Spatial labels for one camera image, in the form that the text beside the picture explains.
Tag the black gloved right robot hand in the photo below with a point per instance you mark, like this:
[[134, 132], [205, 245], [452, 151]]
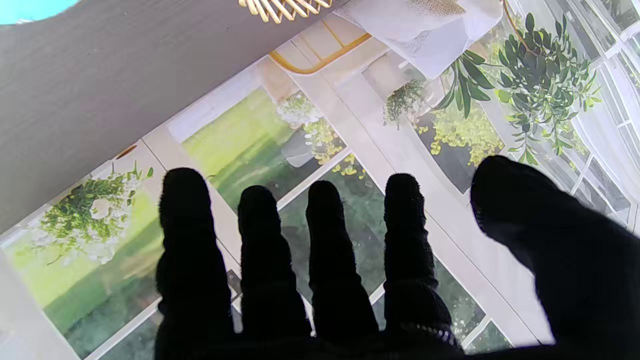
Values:
[[330, 280]]

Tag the cyan culture dish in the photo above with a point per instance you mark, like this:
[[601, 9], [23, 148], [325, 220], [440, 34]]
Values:
[[25, 9]]

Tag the oval wicker basket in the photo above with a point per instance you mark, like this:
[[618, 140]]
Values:
[[280, 10]]

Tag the printed conservatory backdrop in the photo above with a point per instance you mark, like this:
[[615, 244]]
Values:
[[260, 135]]

